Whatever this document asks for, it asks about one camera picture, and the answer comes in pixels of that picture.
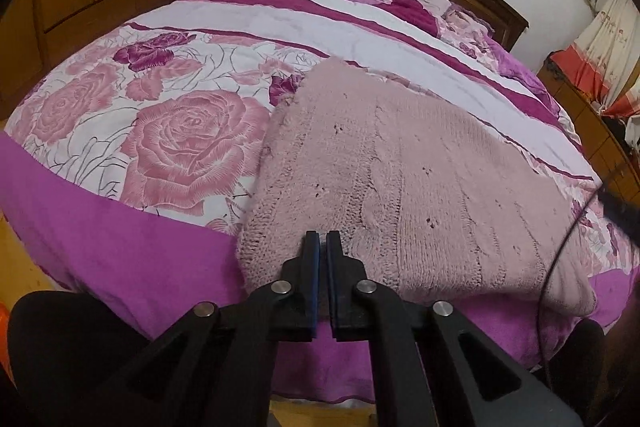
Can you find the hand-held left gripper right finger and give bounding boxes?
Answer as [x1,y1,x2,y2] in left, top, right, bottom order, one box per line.
[327,231,584,427]

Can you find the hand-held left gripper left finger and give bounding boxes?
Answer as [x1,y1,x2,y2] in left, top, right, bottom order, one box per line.
[75,231,320,427]

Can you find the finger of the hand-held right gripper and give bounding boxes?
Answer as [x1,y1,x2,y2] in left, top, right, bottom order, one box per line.
[597,187,640,239]

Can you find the pink knitted sweater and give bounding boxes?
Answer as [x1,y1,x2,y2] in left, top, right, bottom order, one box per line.
[235,57,599,318]

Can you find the dark clothes pile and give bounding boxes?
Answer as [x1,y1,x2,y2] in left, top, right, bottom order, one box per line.
[605,117,640,150]

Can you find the wooden dresser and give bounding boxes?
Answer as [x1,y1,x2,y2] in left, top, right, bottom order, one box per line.
[537,52,640,202]

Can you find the cream and red curtain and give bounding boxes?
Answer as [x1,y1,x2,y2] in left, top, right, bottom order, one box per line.
[550,0,640,110]
[602,89,640,120]

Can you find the person's right leg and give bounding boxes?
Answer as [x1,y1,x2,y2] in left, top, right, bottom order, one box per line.
[567,321,607,410]

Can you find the person's leg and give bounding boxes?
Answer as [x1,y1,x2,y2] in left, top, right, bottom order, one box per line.
[567,321,607,410]
[7,291,168,427]

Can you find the purple floral striped duvet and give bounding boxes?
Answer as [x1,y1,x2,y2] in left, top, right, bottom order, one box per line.
[0,0,640,403]

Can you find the floral purple pillow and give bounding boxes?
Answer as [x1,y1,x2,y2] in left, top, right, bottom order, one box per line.
[437,4,506,56]

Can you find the person's left leg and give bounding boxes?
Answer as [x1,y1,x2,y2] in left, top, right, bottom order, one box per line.
[7,291,168,427]

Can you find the black cable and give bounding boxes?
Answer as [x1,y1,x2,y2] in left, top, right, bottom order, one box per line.
[542,189,603,375]

